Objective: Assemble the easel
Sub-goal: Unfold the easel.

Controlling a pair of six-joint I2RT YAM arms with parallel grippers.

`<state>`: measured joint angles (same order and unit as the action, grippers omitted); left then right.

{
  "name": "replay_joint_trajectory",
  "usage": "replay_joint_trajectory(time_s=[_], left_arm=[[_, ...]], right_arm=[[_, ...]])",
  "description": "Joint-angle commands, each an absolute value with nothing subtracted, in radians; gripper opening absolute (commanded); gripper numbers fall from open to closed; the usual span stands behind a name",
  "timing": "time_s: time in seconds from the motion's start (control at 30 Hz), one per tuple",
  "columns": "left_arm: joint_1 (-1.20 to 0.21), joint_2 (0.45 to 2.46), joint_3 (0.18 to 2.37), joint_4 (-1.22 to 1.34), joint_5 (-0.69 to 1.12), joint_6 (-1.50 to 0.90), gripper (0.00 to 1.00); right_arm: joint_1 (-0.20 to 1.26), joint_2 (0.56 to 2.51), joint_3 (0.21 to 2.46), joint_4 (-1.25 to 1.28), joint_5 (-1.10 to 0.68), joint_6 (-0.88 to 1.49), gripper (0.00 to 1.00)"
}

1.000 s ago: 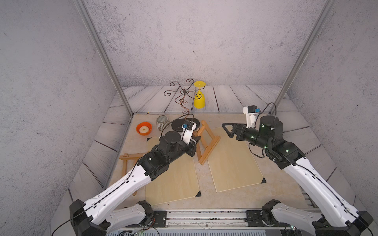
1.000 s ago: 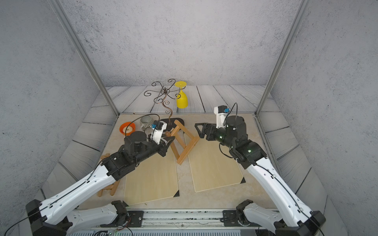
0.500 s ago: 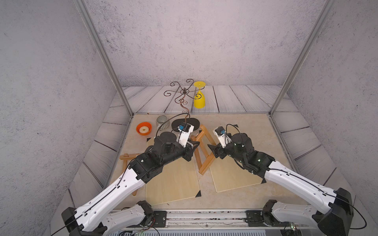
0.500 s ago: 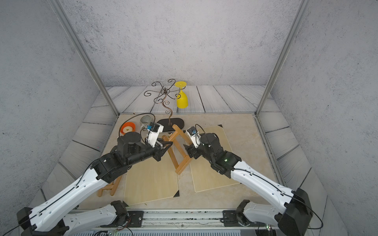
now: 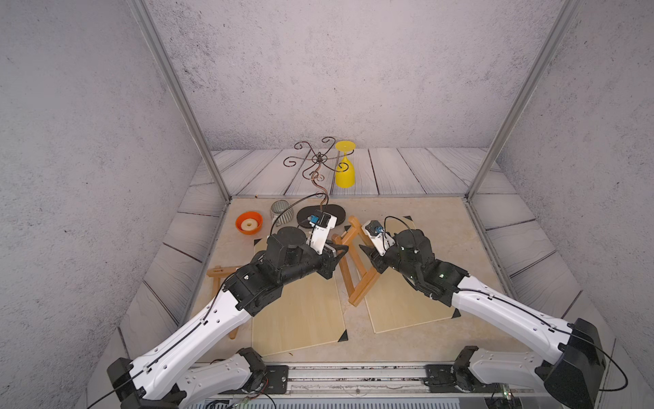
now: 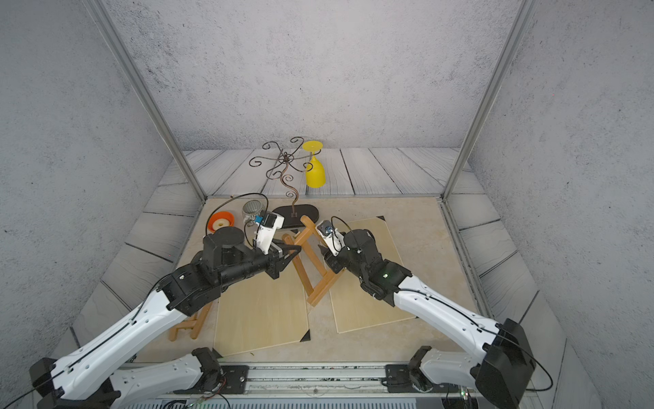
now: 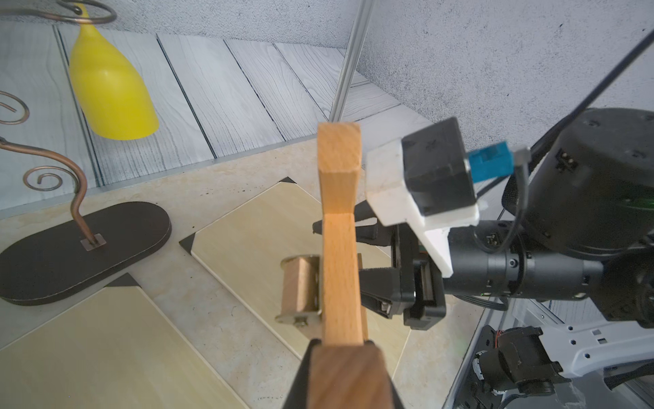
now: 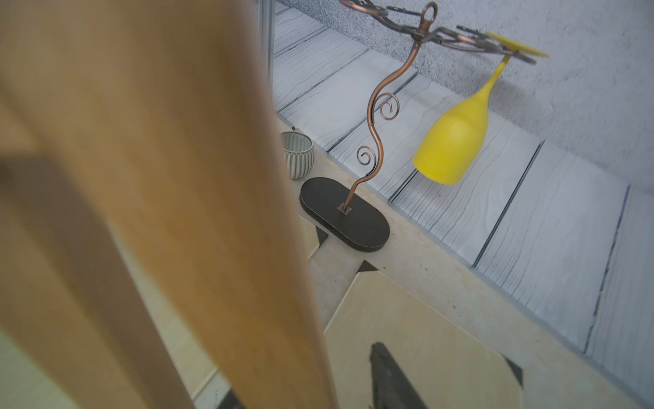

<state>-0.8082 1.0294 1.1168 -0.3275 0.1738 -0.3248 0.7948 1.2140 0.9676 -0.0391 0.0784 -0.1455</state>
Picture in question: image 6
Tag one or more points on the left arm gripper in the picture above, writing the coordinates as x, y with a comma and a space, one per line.
276, 263

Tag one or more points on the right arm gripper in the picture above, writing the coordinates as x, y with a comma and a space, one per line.
332, 260

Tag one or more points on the wooden easel being assembled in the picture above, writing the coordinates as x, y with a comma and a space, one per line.
328, 278

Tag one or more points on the light wooden board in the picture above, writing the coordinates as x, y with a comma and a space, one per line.
261, 313
364, 294

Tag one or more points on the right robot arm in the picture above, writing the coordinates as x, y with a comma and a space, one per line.
499, 362

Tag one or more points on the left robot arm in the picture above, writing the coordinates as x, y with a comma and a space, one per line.
91, 377

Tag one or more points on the wooden easel on left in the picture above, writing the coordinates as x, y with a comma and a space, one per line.
194, 324

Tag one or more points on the dark metal hanger stand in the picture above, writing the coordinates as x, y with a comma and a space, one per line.
285, 165

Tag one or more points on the striped ceramic mug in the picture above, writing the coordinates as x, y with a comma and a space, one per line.
253, 212

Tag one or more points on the white toy donut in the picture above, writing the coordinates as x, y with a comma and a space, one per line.
221, 223

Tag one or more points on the orange plastic bowl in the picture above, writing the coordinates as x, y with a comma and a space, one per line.
217, 215

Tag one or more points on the yellow plastic wine glass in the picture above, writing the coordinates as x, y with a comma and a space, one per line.
316, 177

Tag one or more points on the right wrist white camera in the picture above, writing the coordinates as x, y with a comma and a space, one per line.
331, 236

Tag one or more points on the wrist white camera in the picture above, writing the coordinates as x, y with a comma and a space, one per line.
267, 225
331, 236

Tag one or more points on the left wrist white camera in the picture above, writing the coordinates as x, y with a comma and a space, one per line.
267, 225

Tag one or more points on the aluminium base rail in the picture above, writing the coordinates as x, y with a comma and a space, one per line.
357, 381

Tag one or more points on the left metal frame post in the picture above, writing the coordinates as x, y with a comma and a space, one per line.
110, 34

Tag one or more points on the metal frame post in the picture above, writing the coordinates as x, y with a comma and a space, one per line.
509, 50
110, 34

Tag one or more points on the right metal frame post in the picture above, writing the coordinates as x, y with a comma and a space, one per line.
509, 50

